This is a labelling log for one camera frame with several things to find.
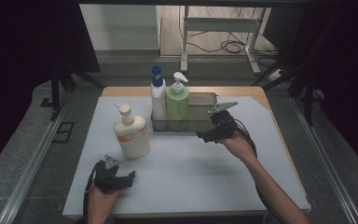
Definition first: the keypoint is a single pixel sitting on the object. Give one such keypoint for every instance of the white metal desk frame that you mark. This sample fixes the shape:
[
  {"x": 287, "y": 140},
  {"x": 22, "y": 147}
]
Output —
[{"x": 220, "y": 24}]

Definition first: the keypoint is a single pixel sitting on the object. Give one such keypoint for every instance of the white cabinet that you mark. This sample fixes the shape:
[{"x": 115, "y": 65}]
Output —
[{"x": 121, "y": 28}]

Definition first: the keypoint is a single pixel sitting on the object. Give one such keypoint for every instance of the white bottle blue pump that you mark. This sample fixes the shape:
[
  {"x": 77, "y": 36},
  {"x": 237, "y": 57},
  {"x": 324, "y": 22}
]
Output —
[{"x": 158, "y": 99}]

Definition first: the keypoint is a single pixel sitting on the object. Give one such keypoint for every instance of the person's left hand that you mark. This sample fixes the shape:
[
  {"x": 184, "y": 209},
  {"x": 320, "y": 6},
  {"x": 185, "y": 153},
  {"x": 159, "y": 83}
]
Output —
[{"x": 101, "y": 203}]

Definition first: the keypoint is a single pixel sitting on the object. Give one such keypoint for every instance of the cream pump bottle orange label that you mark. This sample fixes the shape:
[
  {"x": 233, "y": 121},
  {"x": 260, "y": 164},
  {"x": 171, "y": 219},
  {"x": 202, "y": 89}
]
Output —
[{"x": 133, "y": 137}]

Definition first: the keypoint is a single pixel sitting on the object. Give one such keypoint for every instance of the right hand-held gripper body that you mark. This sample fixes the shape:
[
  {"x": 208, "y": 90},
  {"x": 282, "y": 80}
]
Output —
[{"x": 225, "y": 126}]

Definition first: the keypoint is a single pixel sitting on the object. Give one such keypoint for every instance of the white power strip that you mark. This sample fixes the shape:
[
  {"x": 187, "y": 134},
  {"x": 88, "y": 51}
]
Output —
[{"x": 275, "y": 75}]

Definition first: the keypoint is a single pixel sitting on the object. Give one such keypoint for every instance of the aluminium rail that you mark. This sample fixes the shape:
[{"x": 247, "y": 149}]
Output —
[
  {"x": 34, "y": 161},
  {"x": 326, "y": 161}
]

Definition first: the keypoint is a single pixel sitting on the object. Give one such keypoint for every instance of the person's right hand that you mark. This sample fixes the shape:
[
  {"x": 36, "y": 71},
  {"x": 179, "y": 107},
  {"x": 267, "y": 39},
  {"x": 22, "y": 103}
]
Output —
[{"x": 239, "y": 146}]

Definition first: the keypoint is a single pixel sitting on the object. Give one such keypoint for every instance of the metal mesh basket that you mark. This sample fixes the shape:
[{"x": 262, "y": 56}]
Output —
[{"x": 195, "y": 124}]

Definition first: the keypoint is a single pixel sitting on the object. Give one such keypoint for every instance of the black tripod stand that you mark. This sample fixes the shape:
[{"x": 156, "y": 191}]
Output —
[
  {"x": 307, "y": 99},
  {"x": 55, "y": 93}
]

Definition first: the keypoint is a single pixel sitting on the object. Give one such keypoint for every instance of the green pump bottle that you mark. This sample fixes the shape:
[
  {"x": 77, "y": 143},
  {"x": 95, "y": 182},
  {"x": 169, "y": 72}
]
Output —
[{"x": 177, "y": 105}]

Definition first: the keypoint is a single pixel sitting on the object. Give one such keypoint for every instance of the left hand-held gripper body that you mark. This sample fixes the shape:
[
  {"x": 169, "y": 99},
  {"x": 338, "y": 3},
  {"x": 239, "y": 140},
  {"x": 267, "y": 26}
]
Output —
[{"x": 105, "y": 180}]

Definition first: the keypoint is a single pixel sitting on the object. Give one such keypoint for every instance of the pale blue table mat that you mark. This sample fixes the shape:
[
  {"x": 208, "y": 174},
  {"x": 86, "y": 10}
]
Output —
[{"x": 183, "y": 174}]

